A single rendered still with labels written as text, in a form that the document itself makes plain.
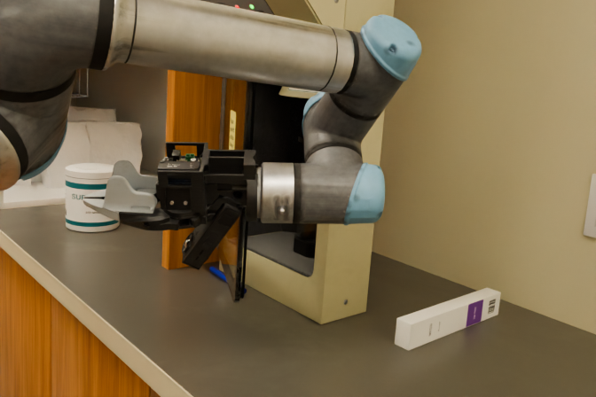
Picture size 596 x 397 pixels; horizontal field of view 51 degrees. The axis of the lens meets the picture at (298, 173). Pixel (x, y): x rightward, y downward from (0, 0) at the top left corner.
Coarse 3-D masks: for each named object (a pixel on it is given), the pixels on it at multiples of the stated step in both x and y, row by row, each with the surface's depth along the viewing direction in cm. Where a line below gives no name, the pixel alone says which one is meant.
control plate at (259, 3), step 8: (200, 0) 112; (208, 0) 110; (216, 0) 109; (224, 0) 107; (232, 0) 105; (240, 0) 103; (248, 0) 102; (256, 0) 100; (264, 0) 99; (240, 8) 106; (248, 8) 104; (256, 8) 102; (264, 8) 101
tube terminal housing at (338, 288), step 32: (352, 0) 98; (384, 0) 102; (320, 224) 105; (352, 224) 107; (256, 256) 120; (320, 256) 105; (352, 256) 108; (256, 288) 120; (288, 288) 113; (320, 288) 106; (352, 288) 110; (320, 320) 106
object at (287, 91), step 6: (282, 90) 114; (288, 90) 112; (294, 90) 110; (300, 90) 110; (306, 90) 109; (312, 90) 109; (288, 96) 111; (294, 96) 110; (300, 96) 109; (306, 96) 109; (312, 96) 108
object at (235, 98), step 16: (240, 80) 99; (224, 96) 121; (240, 96) 98; (224, 112) 120; (240, 112) 98; (224, 128) 119; (240, 128) 97; (224, 144) 118; (240, 144) 97; (240, 224) 96; (224, 240) 114; (240, 240) 97; (224, 256) 114; (240, 256) 97; (224, 272) 113; (240, 272) 98
